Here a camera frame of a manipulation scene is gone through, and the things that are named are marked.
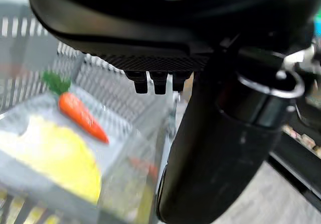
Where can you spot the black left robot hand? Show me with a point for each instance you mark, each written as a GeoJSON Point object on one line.
{"type": "Point", "coordinates": [220, 138]}

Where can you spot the grey slotted plastic basket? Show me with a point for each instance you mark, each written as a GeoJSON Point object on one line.
{"type": "Point", "coordinates": [105, 88]}

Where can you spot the yellow toy vegetable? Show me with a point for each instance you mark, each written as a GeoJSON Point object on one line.
{"type": "Point", "coordinates": [62, 153]}

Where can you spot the black shelf rail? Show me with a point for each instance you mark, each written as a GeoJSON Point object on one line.
{"type": "Point", "coordinates": [296, 163]}

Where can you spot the orange toy carrot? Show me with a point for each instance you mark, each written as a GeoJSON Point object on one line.
{"type": "Point", "coordinates": [82, 113]}

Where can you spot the clear plastic box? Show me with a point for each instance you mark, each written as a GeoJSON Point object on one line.
{"type": "Point", "coordinates": [87, 158]}

